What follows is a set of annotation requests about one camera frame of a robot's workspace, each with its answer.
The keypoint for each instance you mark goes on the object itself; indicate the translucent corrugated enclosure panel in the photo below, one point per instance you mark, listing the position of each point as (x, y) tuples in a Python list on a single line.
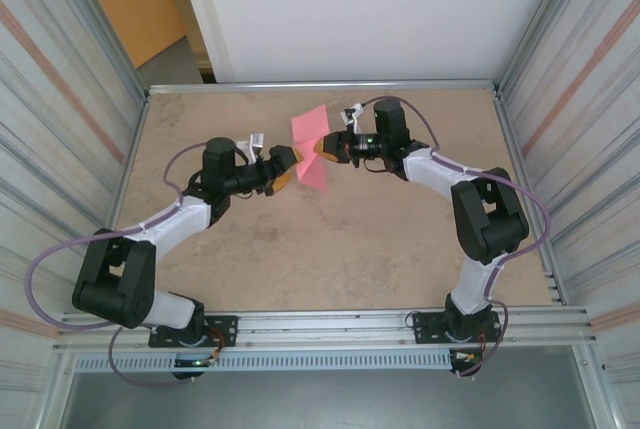
[(50, 124), (590, 124)]

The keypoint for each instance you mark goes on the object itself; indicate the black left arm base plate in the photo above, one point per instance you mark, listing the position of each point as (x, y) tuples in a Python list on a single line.
[(225, 331)]

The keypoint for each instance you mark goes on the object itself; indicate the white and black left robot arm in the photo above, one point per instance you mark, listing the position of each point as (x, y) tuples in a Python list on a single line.
[(120, 279)]

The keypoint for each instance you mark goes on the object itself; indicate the pink cloth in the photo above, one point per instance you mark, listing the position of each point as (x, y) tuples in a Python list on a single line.
[(312, 124)]

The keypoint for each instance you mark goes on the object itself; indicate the white door frame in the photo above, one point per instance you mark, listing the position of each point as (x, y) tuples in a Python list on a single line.
[(205, 14)]

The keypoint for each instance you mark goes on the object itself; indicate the orange wooden door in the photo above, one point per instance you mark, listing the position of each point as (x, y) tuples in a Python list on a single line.
[(130, 4)]

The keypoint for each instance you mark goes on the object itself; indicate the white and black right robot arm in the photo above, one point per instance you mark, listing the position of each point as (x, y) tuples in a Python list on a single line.
[(495, 219)]

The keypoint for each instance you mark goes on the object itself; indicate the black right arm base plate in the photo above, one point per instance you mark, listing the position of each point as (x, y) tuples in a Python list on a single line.
[(425, 326)]

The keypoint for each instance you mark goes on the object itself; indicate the black controller board green light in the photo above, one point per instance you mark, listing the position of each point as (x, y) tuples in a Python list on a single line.
[(192, 364)]

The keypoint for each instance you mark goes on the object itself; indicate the wide aluminium mounting rail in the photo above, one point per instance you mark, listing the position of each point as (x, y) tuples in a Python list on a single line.
[(325, 329)]

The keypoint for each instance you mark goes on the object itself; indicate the narrow aluminium table edge rail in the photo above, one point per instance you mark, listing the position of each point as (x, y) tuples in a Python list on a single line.
[(530, 174), (120, 174), (325, 87)]

